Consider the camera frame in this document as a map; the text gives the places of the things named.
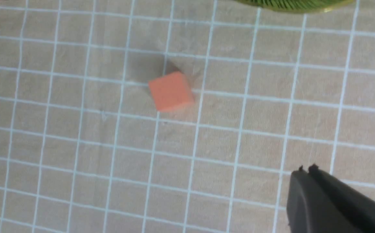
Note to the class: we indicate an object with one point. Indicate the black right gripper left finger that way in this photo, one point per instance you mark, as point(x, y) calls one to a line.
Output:
point(309, 210)

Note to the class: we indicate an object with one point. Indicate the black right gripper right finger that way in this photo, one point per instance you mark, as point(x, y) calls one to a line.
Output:
point(357, 208)

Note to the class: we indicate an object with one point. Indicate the orange foam cube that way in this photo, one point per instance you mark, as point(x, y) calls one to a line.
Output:
point(171, 92)

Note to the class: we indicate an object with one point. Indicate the green glass leaf plate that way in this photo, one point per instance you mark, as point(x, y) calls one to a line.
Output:
point(298, 6)

